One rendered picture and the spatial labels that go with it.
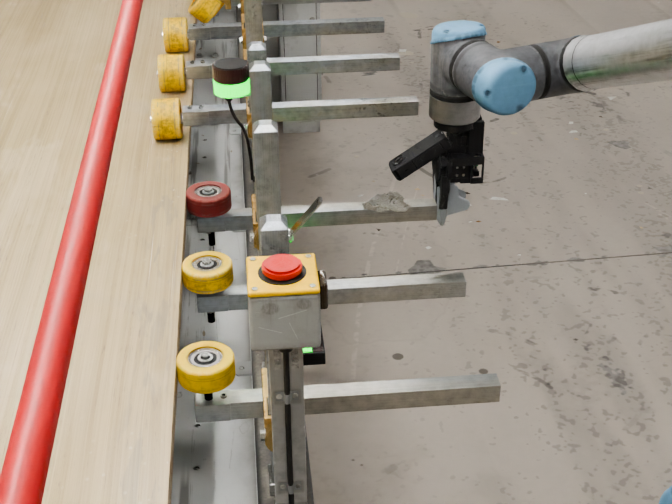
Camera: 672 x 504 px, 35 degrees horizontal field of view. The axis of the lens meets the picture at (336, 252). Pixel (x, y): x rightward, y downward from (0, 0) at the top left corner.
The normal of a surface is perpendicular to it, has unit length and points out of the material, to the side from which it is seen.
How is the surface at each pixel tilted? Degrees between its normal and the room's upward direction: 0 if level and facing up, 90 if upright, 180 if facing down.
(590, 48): 61
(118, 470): 0
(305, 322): 90
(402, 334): 0
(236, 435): 0
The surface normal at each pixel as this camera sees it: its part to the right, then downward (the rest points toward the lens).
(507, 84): 0.32, 0.48
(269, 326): 0.10, 0.51
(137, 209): 0.00, -0.86
